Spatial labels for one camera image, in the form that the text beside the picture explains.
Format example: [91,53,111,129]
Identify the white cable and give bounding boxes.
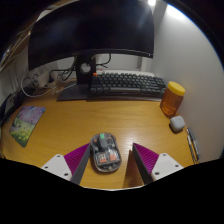
[20,76,78,98]

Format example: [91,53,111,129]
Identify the black keyboard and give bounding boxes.
[88,71,167,101]

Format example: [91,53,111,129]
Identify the wooden wall shelf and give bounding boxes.
[0,19,34,71]

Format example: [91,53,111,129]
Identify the orange jar with yellow lid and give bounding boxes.
[159,81,186,117]

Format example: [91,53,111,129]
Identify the transparent computer mouse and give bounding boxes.
[89,132,123,174]

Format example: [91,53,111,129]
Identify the white earbuds case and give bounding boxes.
[169,115,186,133]

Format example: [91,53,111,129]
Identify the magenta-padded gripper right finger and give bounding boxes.
[131,142,185,185]

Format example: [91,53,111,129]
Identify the black computer monitor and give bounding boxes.
[27,0,155,102]

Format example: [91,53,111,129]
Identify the white power strip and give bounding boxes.
[33,69,63,88]

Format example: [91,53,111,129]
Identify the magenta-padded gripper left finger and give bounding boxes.
[40,142,92,186]

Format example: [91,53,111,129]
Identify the pens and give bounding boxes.
[185,126,201,164]

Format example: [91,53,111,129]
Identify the floral print mouse pad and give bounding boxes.
[8,105,47,149]

